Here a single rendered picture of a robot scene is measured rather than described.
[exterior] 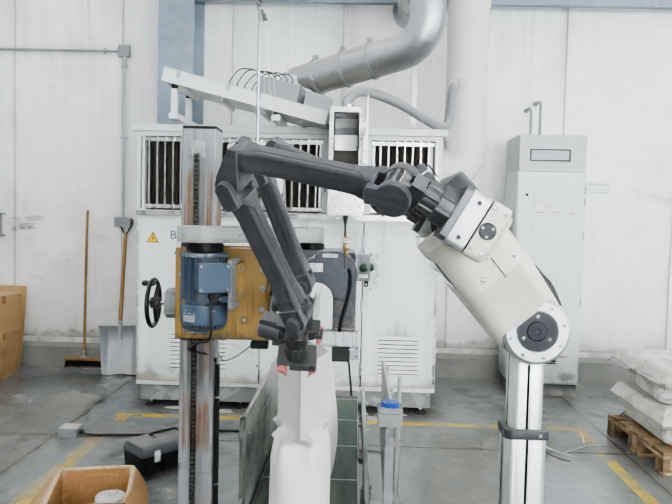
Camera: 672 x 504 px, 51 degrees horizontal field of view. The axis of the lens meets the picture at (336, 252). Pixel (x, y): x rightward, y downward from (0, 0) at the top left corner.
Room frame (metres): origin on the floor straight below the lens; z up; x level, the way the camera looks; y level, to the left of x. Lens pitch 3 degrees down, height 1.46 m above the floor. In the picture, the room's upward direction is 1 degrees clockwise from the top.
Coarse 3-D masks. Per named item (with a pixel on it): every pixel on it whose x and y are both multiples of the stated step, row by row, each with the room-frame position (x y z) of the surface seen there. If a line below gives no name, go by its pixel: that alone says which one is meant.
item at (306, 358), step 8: (280, 344) 1.85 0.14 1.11; (280, 352) 1.83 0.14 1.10; (288, 352) 1.79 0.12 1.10; (296, 352) 1.78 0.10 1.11; (304, 352) 1.79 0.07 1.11; (312, 352) 1.84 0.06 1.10; (280, 360) 1.82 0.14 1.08; (288, 360) 1.82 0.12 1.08; (296, 360) 1.80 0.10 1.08; (304, 360) 1.82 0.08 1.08; (312, 360) 1.82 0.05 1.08
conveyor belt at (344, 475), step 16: (336, 400) 4.04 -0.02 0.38; (352, 400) 4.05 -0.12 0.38; (352, 416) 3.72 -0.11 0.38; (352, 432) 3.44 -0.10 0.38; (336, 448) 3.20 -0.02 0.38; (352, 448) 3.20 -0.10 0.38; (336, 464) 2.99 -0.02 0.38; (352, 464) 2.99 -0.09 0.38; (336, 480) 2.81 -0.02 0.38; (352, 480) 2.81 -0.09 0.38; (256, 496) 2.62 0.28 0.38; (336, 496) 2.64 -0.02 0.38; (352, 496) 2.65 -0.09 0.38
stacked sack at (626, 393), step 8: (616, 384) 4.71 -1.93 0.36; (624, 384) 4.61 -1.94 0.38; (632, 384) 4.62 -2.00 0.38; (616, 392) 4.64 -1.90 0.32; (624, 392) 4.55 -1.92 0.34; (632, 392) 4.47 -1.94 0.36; (640, 392) 4.44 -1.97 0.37; (616, 400) 4.66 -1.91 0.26; (624, 400) 4.51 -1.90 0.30; (632, 400) 4.41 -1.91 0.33; (632, 408) 4.40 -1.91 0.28
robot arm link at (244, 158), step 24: (240, 144) 1.53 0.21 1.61; (240, 168) 1.53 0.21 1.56; (264, 168) 1.51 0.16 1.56; (288, 168) 1.49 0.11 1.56; (312, 168) 1.48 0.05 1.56; (336, 168) 1.47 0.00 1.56; (360, 168) 1.47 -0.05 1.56; (384, 168) 1.49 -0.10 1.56; (408, 168) 1.46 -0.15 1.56; (360, 192) 1.46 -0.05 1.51; (384, 192) 1.41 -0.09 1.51; (408, 192) 1.40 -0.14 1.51
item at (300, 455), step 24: (288, 384) 1.98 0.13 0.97; (312, 384) 1.97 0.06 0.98; (288, 408) 1.98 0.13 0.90; (312, 408) 1.98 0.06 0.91; (288, 432) 1.97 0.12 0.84; (312, 432) 1.97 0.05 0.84; (288, 456) 1.92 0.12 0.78; (312, 456) 1.92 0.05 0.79; (288, 480) 1.91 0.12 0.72; (312, 480) 1.91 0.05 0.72
